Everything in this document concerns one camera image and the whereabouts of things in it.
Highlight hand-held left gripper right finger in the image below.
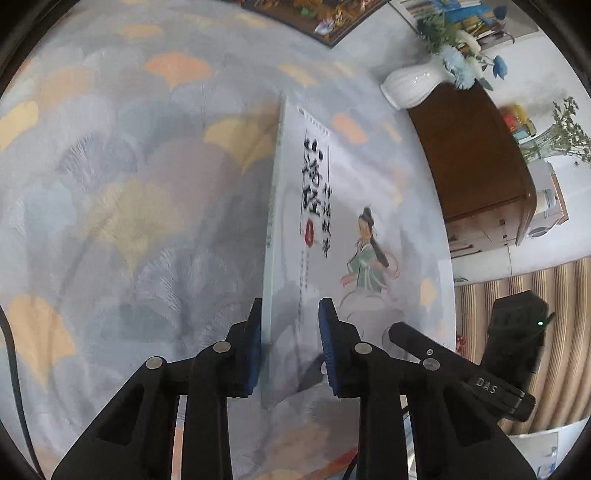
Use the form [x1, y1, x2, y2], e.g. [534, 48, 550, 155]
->
[318, 298, 539, 480]

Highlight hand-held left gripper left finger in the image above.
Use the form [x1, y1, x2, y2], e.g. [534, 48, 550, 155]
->
[51, 298, 264, 480]

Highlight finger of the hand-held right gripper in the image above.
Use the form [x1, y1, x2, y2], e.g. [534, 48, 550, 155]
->
[389, 322, 467, 370]

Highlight white book with green-robed figure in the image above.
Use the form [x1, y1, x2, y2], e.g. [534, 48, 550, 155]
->
[261, 95, 444, 409]

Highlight rows of shelved books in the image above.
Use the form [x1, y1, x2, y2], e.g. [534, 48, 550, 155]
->
[390, 0, 541, 38]

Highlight striped rug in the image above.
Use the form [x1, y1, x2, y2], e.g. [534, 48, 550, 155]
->
[455, 256, 591, 437]

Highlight white appliance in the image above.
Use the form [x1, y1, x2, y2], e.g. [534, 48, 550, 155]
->
[526, 159, 571, 241]

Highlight brown wooden cabinet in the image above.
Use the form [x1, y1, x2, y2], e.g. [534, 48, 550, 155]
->
[409, 83, 539, 278]

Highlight green sprigs in glass vase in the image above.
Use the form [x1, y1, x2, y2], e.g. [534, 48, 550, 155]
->
[519, 97, 591, 167]

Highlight ginkgo leaf print tablecloth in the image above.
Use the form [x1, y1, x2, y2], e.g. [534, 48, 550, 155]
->
[0, 0, 455, 480]

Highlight colourful small containers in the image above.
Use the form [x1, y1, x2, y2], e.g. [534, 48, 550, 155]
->
[501, 104, 536, 137]

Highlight white ribbed vase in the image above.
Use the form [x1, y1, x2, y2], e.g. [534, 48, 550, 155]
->
[381, 60, 455, 109]

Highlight blue and white flowers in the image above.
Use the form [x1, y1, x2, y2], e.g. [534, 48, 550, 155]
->
[416, 9, 515, 90]

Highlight dark ornate gold-patterned book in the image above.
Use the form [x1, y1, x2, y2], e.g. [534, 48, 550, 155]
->
[240, 0, 389, 47]

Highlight black cable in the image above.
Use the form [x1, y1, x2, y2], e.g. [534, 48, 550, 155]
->
[0, 305, 42, 476]

